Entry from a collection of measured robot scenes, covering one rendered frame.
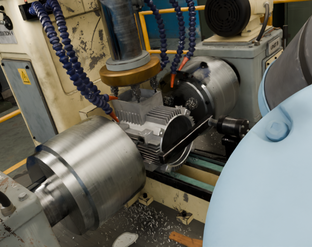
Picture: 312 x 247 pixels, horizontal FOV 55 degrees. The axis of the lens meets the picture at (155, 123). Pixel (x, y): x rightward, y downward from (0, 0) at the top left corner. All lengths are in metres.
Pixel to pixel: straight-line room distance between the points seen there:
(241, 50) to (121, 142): 0.63
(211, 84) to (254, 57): 0.24
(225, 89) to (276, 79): 0.79
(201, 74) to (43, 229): 0.65
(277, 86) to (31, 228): 0.49
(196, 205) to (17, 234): 0.49
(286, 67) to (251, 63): 0.94
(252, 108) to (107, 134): 0.68
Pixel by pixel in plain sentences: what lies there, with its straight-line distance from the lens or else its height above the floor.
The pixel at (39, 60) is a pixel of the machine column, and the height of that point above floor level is 1.30.
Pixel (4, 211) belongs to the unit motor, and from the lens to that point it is 0.57.
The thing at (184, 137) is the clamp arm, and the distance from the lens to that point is 0.87.
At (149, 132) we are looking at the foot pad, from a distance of 0.84.
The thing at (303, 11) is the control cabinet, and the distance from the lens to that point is 3.85.
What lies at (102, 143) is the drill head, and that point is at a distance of 0.71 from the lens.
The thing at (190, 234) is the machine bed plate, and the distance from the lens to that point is 0.90.
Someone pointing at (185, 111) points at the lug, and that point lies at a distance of 0.89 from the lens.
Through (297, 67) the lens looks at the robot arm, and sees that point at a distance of 0.21.
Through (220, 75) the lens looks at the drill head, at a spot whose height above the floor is 1.12.
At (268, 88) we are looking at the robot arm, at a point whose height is 1.37.
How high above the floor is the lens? 1.47
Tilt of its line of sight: 27 degrees down
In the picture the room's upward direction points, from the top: 12 degrees counter-clockwise
